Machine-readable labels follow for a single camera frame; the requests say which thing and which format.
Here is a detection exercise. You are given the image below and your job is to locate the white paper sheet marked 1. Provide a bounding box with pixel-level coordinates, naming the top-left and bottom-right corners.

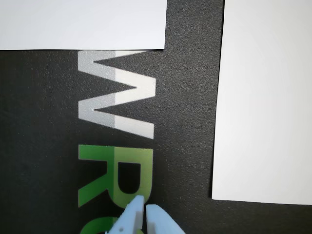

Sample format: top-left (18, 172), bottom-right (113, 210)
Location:
top-left (0, 0), bottom-right (168, 52)

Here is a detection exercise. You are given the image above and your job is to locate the plastic gripper finger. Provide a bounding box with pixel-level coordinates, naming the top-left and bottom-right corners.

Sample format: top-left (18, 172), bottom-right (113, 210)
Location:
top-left (105, 195), bottom-right (145, 234)
top-left (145, 204), bottom-right (186, 234)

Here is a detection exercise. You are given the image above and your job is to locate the white paper sheet marked HOME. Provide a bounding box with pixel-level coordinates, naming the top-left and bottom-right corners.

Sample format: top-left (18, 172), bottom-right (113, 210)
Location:
top-left (211, 0), bottom-right (312, 206)

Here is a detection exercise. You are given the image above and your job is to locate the black mat with WROB print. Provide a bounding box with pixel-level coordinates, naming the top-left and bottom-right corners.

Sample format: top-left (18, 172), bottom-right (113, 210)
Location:
top-left (0, 0), bottom-right (312, 234)

